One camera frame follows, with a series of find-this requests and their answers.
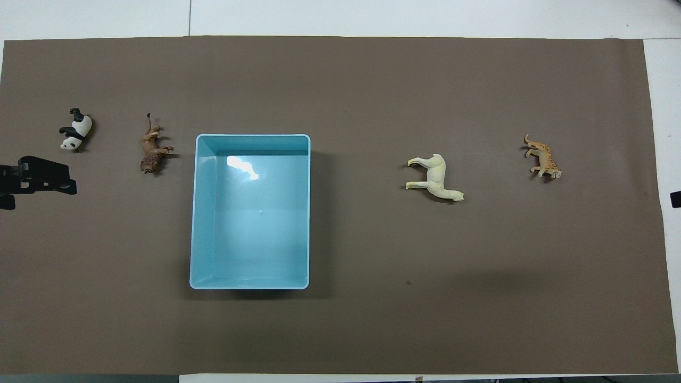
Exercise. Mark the cream llama toy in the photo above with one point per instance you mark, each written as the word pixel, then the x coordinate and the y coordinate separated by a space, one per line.
pixel 437 178

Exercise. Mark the light blue plastic storage box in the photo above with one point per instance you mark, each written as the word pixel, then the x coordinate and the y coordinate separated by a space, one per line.
pixel 250 234

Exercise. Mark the black and white panda toy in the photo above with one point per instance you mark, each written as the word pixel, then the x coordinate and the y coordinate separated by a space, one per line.
pixel 81 126

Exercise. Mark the brown lion toy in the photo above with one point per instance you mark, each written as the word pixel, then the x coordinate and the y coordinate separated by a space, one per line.
pixel 151 149

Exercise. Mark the brown table mat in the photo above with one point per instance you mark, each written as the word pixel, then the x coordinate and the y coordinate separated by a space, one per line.
pixel 372 106

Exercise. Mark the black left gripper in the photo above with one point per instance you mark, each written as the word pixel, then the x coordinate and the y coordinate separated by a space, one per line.
pixel 8 181

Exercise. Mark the orange striped tiger toy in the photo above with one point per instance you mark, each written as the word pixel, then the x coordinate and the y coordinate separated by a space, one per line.
pixel 544 157

